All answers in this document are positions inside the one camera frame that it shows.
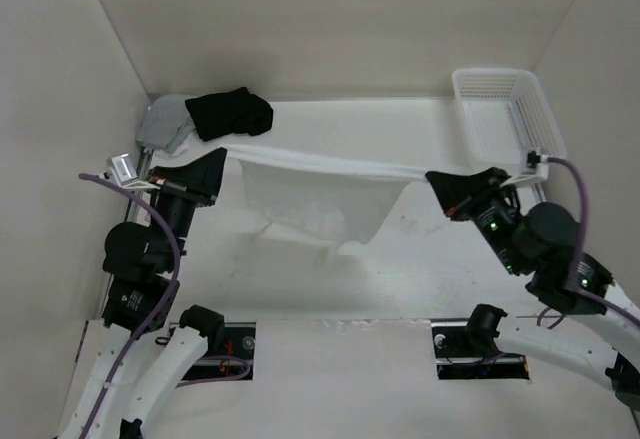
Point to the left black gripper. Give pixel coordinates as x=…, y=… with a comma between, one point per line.
x=198, y=180

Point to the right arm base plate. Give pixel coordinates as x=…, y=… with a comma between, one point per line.
x=457, y=358

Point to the white tank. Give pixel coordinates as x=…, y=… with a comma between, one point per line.
x=181, y=149
x=326, y=198

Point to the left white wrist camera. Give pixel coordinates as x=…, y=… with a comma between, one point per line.
x=121, y=172

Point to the white plastic basket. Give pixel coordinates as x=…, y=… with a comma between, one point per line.
x=504, y=113

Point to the black folded tank top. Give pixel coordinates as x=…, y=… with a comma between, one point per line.
x=238, y=112

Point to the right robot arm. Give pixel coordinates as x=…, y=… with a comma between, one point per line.
x=540, y=244

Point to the grey folded tank top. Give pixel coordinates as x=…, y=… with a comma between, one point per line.
x=166, y=123

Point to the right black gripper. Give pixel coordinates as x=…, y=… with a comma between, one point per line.
x=459, y=193

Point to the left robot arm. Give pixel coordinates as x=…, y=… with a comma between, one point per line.
x=125, y=391

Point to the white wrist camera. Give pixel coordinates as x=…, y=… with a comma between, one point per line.
x=121, y=172
x=534, y=168

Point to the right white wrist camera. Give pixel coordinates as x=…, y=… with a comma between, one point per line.
x=534, y=168

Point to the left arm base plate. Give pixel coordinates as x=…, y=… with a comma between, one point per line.
x=228, y=357

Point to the right metal table rail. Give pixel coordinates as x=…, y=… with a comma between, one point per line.
x=538, y=192

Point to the white folded tank top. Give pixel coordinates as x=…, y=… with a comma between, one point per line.
x=181, y=149

